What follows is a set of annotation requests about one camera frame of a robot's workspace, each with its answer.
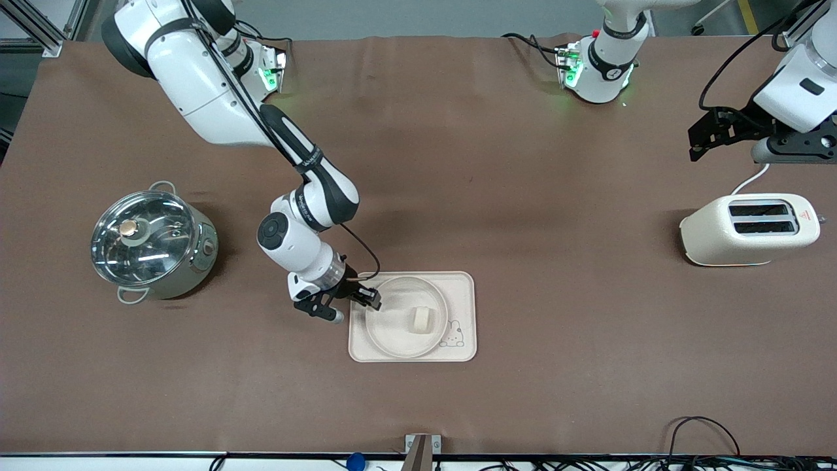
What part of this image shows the round cream plate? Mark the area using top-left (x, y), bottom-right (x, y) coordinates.
top-left (364, 275), bottom-right (449, 359)

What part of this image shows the cream rabbit print tray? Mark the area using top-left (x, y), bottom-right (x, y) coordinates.
top-left (349, 271), bottom-right (477, 363)

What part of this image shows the white wheeled stand leg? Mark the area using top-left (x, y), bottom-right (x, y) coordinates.
top-left (691, 0), bottom-right (734, 35)

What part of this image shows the brown table cover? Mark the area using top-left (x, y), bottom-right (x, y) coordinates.
top-left (0, 34), bottom-right (837, 457)

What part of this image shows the cream two-slot toaster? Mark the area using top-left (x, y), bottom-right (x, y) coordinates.
top-left (679, 192), bottom-right (821, 267)

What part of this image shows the pale green electric pot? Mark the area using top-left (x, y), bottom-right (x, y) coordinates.
top-left (90, 181), bottom-right (219, 305)

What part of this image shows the glass pot lid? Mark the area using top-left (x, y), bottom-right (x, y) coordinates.
top-left (90, 190), bottom-right (197, 288)

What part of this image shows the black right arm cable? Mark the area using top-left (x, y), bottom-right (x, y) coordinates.
top-left (180, 0), bottom-right (382, 283)

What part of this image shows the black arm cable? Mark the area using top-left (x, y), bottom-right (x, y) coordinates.
top-left (698, 0), bottom-right (818, 112)
top-left (180, 0), bottom-right (382, 283)

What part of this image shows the white toaster power cable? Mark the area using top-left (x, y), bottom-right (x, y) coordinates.
top-left (730, 162), bottom-right (772, 196)

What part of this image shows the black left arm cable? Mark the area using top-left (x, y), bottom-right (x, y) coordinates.
top-left (698, 0), bottom-right (818, 112)

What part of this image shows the aluminium frame profile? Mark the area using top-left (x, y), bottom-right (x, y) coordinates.
top-left (781, 7), bottom-right (826, 52)
top-left (0, 0), bottom-right (92, 60)

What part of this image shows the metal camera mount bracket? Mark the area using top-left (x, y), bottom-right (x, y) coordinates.
top-left (403, 433), bottom-right (443, 471)

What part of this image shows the black left base cable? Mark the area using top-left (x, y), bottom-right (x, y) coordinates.
top-left (502, 32), bottom-right (566, 71)

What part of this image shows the black base cable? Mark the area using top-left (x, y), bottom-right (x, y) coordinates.
top-left (234, 20), bottom-right (293, 53)
top-left (502, 32), bottom-right (566, 71)

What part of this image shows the black right base cable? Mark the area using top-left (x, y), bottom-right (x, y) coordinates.
top-left (234, 20), bottom-right (293, 53)

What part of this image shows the black cable bundle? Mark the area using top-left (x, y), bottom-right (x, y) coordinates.
top-left (666, 415), bottom-right (837, 471)

